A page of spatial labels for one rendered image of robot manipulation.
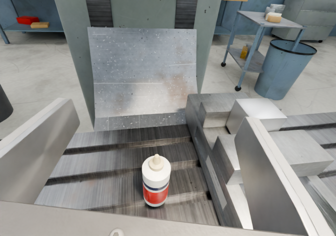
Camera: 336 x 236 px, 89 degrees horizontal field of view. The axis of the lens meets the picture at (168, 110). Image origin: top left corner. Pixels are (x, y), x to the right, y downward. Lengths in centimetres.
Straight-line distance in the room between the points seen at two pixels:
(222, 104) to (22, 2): 472
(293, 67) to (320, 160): 209
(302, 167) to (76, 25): 59
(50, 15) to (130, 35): 422
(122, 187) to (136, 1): 46
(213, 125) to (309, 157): 14
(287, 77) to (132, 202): 228
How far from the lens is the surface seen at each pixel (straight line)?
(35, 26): 422
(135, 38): 56
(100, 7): 56
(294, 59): 233
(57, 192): 36
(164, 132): 41
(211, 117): 32
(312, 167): 32
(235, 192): 27
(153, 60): 55
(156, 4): 56
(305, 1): 522
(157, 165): 24
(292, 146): 31
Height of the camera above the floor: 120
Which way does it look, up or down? 39 degrees down
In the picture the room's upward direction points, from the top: 5 degrees clockwise
